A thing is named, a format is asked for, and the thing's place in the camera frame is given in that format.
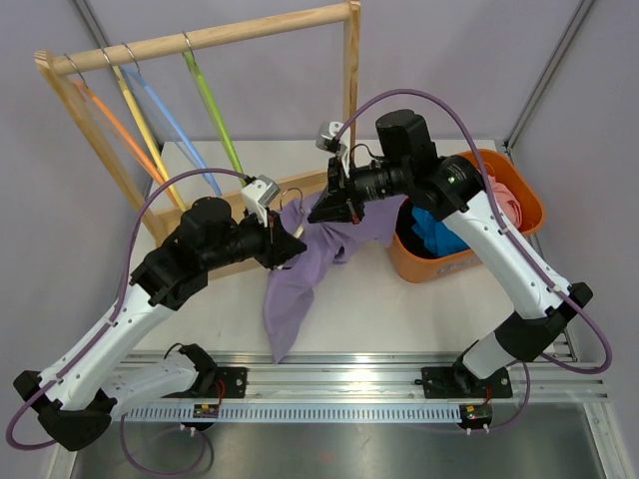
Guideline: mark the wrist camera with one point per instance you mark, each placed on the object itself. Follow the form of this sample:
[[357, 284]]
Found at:
[[328, 141], [257, 196]]

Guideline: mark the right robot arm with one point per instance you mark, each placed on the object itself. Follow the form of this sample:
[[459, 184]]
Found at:
[[454, 192]]

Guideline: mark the pink t shirt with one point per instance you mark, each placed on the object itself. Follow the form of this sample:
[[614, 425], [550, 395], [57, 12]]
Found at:
[[506, 200]]

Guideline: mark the green clothes hanger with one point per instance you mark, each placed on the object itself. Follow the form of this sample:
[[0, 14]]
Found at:
[[211, 105]]

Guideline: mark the wooden tray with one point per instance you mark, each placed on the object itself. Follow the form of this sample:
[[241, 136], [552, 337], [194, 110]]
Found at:
[[308, 183]]

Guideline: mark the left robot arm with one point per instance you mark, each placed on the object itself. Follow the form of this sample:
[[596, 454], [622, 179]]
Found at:
[[77, 398]]

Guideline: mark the light blue clothes hanger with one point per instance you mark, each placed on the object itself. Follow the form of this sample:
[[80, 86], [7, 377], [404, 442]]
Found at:
[[175, 131]]

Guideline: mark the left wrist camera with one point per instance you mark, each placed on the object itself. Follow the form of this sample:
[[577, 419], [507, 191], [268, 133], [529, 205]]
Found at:
[[257, 196]]

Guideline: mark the orange plastic basket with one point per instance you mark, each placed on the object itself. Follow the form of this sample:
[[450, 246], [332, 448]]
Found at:
[[415, 264]]

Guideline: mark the lavender t shirt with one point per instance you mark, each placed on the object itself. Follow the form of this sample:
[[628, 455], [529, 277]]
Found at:
[[290, 295]]

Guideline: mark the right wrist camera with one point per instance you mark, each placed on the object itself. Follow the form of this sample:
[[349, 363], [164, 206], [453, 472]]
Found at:
[[328, 141]]

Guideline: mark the orange clothes hanger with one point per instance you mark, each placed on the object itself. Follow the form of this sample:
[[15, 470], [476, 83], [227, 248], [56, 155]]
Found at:
[[115, 125]]

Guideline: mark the yellow clothes hanger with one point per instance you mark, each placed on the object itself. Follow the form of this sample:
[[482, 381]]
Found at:
[[139, 119]]

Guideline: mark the cream clothes hanger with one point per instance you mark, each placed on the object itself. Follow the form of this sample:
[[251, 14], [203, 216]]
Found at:
[[292, 215]]

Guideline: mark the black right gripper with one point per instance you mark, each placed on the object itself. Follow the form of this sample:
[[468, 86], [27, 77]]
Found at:
[[340, 202]]

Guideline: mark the wooden clothes rack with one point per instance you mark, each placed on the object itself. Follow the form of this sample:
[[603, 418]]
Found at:
[[56, 69]]

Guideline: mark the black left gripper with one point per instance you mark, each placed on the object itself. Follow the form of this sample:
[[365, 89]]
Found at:
[[279, 245]]

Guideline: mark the aluminium mounting rail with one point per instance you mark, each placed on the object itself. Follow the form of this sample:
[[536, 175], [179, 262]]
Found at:
[[336, 372]]

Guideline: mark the blue t shirt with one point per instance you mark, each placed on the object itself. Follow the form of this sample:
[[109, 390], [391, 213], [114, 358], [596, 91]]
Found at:
[[435, 236]]

